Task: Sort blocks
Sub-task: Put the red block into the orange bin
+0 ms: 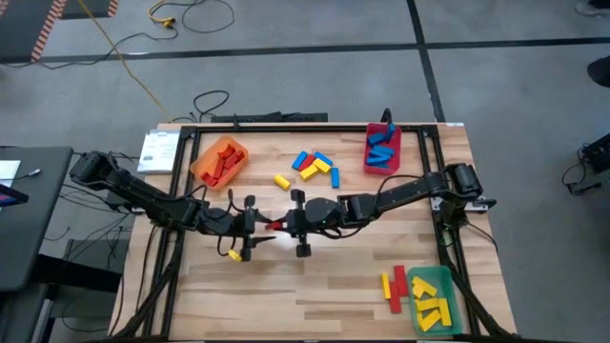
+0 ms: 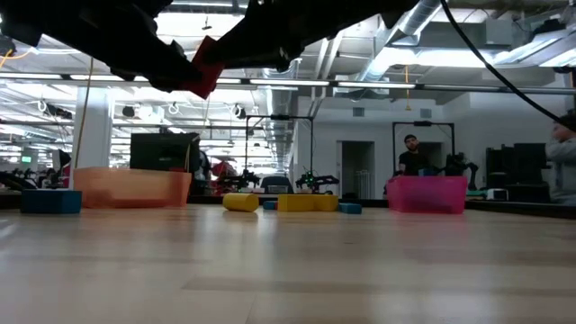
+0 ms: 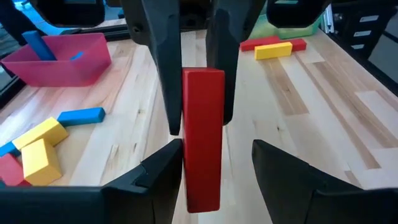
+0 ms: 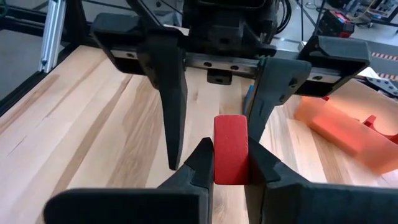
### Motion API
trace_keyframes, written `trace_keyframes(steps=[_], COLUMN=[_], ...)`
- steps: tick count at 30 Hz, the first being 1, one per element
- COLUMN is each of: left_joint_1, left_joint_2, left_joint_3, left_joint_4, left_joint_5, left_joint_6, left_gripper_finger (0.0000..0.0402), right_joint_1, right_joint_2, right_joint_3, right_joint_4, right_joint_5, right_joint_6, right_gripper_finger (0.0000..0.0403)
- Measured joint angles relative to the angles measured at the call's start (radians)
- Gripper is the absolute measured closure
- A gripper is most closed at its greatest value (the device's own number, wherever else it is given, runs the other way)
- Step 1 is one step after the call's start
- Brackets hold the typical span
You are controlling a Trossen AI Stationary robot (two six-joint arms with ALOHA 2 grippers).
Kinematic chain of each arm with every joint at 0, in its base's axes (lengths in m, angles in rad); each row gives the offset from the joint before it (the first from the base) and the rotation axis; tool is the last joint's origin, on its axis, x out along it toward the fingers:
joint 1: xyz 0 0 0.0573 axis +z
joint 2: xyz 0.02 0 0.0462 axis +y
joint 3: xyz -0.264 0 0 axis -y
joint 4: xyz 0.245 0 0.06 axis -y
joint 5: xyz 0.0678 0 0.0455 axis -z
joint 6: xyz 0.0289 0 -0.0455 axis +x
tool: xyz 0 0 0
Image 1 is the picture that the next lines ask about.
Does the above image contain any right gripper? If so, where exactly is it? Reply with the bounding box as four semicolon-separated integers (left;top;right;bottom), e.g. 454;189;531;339
272;188;345;259

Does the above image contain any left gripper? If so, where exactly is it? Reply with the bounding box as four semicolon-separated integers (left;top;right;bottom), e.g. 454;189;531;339
208;193;278;263

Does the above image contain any orange translucent plastic bin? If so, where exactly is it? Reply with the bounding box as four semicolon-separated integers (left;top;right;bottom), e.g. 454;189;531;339
189;135;251;192

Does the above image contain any black power strip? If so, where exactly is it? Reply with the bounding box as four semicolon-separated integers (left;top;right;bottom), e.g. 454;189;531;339
210;111;330;125

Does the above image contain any red translucent plastic bin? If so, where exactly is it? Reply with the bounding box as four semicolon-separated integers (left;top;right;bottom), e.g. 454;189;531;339
362;122;403;177

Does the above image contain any white printed booklet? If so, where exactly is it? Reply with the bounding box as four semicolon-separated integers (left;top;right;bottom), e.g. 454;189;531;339
136;129;182;175

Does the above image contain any dark box under desk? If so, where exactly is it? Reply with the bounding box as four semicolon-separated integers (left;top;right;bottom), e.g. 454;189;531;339
35;237;131;293

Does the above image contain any green translucent plastic bin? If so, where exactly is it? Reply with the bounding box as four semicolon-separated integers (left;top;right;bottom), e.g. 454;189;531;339
405;264;464;336

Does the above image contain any black side desk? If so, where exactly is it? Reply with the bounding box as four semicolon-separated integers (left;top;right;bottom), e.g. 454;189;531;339
0;146;75;293

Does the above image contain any dark tablet device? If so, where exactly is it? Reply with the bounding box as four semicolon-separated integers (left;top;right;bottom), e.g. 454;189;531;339
0;183;30;209

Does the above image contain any white paper sheet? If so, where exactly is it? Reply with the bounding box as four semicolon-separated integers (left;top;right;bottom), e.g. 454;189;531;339
0;159;22;189

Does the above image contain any small black orange-striped mat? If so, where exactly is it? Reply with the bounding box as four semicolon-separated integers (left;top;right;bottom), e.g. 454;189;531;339
60;0;121;21

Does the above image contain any large black orange-striped mat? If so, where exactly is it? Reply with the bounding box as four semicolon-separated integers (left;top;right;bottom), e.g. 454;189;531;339
0;0;68;64

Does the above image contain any black floor equipment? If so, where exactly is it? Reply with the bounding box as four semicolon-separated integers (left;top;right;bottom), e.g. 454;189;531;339
560;131;610;195

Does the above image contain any person's shoe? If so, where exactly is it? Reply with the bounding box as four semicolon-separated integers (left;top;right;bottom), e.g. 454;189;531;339
586;55;610;89

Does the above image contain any black aluminium table frame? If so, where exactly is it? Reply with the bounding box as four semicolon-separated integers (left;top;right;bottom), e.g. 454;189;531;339
108;122;519;343

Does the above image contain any coiled black floor cable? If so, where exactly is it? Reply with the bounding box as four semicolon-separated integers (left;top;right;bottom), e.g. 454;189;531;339
170;89;231;124

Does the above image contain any long yellow cable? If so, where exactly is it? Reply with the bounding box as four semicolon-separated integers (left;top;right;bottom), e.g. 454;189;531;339
75;0;173;123

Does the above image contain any long black floor cable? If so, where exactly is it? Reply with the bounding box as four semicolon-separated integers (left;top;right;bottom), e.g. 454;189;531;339
0;0;235;71

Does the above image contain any yellow plug cord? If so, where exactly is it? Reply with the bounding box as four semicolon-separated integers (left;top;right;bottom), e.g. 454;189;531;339
146;0;178;30

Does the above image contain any silver cable plug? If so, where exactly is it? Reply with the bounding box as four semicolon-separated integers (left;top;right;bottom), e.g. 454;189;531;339
12;168;43;182

